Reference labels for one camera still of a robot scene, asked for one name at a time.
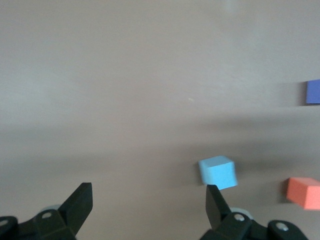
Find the light blue foam block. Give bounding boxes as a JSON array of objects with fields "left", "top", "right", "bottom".
[{"left": 197, "top": 155, "right": 239, "bottom": 191}]

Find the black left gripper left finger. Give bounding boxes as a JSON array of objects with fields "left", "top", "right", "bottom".
[{"left": 0, "top": 182, "right": 94, "bottom": 240}]

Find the orange foam block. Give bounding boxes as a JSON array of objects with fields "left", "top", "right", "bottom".
[{"left": 285, "top": 177, "right": 320, "bottom": 211}]

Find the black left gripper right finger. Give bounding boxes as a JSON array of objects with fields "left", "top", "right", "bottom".
[{"left": 199, "top": 184, "right": 310, "bottom": 240}]

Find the brown table cloth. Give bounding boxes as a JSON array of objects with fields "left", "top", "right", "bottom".
[{"left": 0, "top": 0, "right": 320, "bottom": 240}]

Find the purple foam block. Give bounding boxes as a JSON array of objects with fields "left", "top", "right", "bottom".
[{"left": 305, "top": 79, "right": 320, "bottom": 105}]

